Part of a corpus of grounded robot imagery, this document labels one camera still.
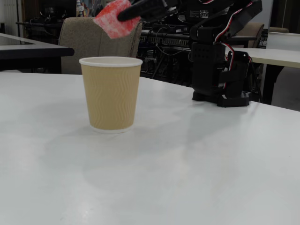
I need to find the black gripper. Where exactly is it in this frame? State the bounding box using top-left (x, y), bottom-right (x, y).
top-left (117, 0), bottom-right (188, 23)

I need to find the red sugared cube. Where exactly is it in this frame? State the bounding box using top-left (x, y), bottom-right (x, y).
top-left (93, 0), bottom-right (142, 40)

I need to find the black robot arm with base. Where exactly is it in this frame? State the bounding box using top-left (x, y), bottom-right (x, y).
top-left (189, 0), bottom-right (263, 108)

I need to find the tan ribbed paper cup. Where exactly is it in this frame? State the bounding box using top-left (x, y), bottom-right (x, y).
top-left (79, 56), bottom-right (143, 135)

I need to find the black monitor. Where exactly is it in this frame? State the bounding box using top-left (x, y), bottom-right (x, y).
top-left (178, 0), bottom-right (233, 24)

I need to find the colourful poster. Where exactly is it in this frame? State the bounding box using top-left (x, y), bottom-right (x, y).
top-left (76, 0), bottom-right (106, 17)

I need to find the brown fabric chair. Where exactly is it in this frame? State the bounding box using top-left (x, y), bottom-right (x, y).
top-left (58, 16), bottom-right (143, 75)

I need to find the dark cluttered workbench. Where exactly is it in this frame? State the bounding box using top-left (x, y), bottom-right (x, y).
top-left (15, 4), bottom-right (78, 45)

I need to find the beige chair with wide back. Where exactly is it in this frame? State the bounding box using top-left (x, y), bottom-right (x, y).
top-left (235, 22), bottom-right (265, 49)

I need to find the dark-edged grey table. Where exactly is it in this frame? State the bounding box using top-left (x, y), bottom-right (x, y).
top-left (0, 32), bottom-right (75, 72)

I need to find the white table with dark legs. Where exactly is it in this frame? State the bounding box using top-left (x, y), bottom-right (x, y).
top-left (224, 31), bottom-right (300, 105)

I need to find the electronics rack with cables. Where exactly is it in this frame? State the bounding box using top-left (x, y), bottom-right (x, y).
top-left (138, 21), bottom-right (194, 84)

